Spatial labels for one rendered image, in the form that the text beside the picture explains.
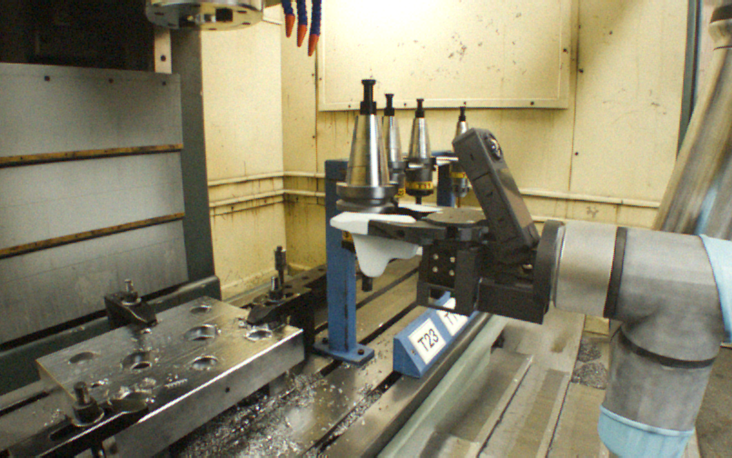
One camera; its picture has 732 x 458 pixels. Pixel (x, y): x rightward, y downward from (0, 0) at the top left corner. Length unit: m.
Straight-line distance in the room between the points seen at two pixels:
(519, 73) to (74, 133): 1.20
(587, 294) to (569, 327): 0.92
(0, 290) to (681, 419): 1.01
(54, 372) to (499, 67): 1.33
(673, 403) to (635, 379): 0.03
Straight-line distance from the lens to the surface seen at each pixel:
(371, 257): 0.39
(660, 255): 0.34
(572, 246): 0.34
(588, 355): 1.35
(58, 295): 1.00
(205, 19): 0.64
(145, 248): 1.06
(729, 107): 0.46
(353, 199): 0.41
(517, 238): 0.35
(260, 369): 0.58
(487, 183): 0.36
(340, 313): 0.69
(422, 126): 0.75
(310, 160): 1.78
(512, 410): 0.91
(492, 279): 0.38
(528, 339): 1.22
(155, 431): 0.51
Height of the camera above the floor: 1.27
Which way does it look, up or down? 13 degrees down
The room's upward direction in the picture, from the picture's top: straight up
